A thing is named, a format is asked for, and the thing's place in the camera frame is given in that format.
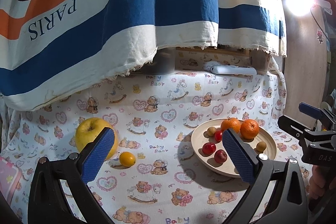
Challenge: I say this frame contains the large yellow apple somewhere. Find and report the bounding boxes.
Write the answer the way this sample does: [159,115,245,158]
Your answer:
[75,117,118,160]

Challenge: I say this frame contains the small red cherry tomato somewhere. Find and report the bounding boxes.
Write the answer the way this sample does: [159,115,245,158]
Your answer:
[214,149,228,164]

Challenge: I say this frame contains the orange mandarin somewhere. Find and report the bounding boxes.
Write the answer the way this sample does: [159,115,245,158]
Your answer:
[240,119,259,139]
[220,118,241,134]

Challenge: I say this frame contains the striped Paris fabric cloth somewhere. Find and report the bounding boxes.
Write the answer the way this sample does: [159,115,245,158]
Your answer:
[1,0,286,111]

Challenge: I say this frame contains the cream ceramic plate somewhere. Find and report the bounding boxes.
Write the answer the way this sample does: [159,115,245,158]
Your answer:
[191,119,277,178]

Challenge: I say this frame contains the right human hand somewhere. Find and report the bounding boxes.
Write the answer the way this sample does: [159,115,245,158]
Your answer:
[309,165,326,200]

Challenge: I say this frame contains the brown longan fruit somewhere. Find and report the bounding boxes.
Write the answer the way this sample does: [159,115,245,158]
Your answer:
[256,141,266,153]
[207,127,217,137]

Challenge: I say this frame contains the white plastic device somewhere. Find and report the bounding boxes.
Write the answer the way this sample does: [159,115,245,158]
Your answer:
[203,61,257,76]

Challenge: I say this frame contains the small yellow-orange kumquat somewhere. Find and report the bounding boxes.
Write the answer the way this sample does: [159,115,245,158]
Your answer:
[119,152,136,168]

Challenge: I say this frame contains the baby bear printed sheet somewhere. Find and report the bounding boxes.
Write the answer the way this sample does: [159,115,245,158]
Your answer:
[1,59,302,223]

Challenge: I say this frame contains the pink book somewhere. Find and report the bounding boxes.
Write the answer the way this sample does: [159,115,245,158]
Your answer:
[0,157,22,205]

